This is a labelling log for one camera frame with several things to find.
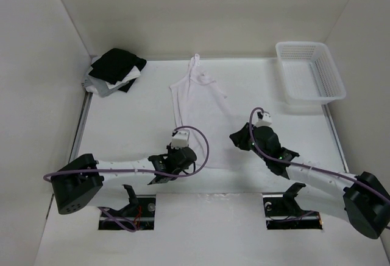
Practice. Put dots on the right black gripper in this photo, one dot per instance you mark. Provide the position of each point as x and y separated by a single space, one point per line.
239 137

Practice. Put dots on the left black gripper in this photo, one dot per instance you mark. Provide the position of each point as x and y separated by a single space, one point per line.
170 150

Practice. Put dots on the white tank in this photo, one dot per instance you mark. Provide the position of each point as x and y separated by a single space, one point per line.
199 102
133 74

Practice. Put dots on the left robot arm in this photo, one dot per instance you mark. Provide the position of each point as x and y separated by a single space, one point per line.
77 184

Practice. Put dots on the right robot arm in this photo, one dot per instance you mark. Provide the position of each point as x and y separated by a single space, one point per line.
361 200

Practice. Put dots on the bottom black folded tank top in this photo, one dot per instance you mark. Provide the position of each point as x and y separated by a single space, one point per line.
126 87

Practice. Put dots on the white folded tank top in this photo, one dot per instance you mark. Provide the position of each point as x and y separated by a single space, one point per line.
133 74

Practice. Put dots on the white plastic mesh basket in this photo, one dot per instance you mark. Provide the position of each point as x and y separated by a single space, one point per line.
308 73

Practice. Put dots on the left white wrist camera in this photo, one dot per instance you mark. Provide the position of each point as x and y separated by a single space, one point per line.
180 139

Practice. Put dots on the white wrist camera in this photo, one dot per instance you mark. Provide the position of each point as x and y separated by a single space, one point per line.
180 139
264 119

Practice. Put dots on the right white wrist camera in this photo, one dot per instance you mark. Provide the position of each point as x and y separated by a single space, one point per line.
264 119

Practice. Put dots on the right aluminium table rail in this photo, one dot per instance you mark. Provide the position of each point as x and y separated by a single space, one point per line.
335 137

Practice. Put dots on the aluminium table rail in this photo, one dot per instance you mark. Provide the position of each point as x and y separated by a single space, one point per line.
335 137
80 127

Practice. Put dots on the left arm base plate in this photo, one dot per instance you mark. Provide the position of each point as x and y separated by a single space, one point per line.
140 218

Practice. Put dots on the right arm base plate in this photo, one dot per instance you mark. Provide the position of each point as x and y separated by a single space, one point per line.
284 214

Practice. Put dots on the left aluminium table rail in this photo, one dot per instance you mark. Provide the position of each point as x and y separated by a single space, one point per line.
80 127

